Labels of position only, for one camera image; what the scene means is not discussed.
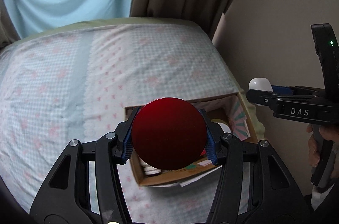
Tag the white earbuds case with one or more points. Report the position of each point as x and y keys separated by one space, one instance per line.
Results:
x=260 y=84

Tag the white lid small jar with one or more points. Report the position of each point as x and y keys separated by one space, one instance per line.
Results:
x=149 y=170

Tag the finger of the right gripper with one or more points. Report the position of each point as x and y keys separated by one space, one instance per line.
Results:
x=262 y=98
x=298 y=91

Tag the red lid round tin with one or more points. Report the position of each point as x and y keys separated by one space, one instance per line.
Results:
x=169 y=133

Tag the open cardboard box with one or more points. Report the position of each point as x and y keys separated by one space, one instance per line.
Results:
x=232 y=108

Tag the person right hand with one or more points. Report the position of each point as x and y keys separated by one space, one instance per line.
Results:
x=328 y=133

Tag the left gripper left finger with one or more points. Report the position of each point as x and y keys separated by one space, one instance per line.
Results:
x=83 y=186

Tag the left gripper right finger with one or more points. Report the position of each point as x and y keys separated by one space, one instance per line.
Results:
x=255 y=186

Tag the checkered floral bed cover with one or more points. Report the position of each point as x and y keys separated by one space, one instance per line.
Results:
x=76 y=84

